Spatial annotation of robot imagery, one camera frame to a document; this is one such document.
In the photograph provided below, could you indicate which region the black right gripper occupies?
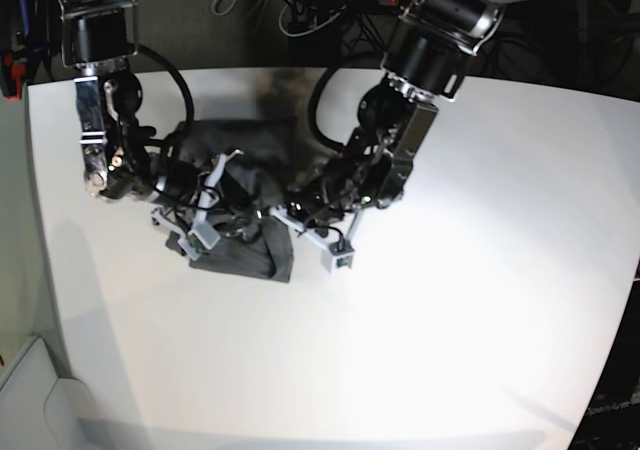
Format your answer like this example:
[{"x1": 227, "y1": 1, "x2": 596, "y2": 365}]
[{"x1": 154, "y1": 154, "x2": 255, "y2": 230}]

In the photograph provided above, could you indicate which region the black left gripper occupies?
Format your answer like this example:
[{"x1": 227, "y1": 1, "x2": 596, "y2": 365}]
[{"x1": 285, "y1": 164, "x2": 380, "y2": 228}]

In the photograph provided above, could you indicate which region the dark grey t-shirt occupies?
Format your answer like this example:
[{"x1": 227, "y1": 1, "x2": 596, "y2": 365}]
[{"x1": 153, "y1": 117, "x2": 297, "y2": 283}]

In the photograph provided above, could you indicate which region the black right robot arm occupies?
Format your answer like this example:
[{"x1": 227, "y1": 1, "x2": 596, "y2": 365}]
[{"x1": 58, "y1": 0, "x2": 251, "y2": 219}]

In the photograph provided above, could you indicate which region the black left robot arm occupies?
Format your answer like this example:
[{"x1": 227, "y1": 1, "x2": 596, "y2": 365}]
[{"x1": 288, "y1": 0, "x2": 506, "y2": 229}]

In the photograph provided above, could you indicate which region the red clamp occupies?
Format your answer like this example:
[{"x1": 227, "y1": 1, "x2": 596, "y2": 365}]
[{"x1": 1, "y1": 51, "x2": 26, "y2": 101}]

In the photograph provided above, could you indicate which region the grey tray corner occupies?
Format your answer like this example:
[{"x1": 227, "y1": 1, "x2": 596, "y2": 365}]
[{"x1": 1, "y1": 337, "x2": 106, "y2": 449}]

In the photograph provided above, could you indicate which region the white cable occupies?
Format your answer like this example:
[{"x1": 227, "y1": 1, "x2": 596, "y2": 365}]
[{"x1": 277, "y1": 0, "x2": 346, "y2": 37}]

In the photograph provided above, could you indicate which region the blue tool handle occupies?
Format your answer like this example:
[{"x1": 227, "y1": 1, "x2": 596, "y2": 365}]
[{"x1": 19, "y1": 0, "x2": 32, "y2": 50}]

